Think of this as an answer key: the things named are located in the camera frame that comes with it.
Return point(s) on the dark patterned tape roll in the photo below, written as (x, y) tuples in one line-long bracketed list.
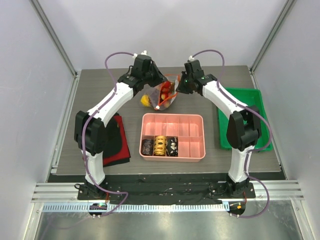
[(147, 147)]

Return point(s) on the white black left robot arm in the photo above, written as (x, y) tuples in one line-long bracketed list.
[(90, 129)]

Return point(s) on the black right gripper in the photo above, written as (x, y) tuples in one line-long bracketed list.
[(183, 85)]

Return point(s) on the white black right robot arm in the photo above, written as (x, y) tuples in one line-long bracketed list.
[(243, 128)]

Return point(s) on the red fake strawberry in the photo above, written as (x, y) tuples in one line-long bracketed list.
[(167, 87)]

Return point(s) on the red cloth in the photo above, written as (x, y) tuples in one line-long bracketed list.
[(116, 151)]

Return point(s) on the gold patterned tape roll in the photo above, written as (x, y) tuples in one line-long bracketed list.
[(159, 147)]

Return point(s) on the clear zip bag orange seal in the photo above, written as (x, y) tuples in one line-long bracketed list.
[(160, 101)]

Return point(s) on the pink divided organizer tray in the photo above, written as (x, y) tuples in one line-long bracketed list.
[(188, 129)]

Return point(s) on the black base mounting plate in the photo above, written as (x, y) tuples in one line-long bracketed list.
[(166, 193)]

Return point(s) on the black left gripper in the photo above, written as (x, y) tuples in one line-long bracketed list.
[(159, 78)]

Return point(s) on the yellow fake fruit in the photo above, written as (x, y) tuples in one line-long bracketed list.
[(145, 101)]

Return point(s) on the black white patterned tape roll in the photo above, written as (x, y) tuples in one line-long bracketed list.
[(172, 147)]

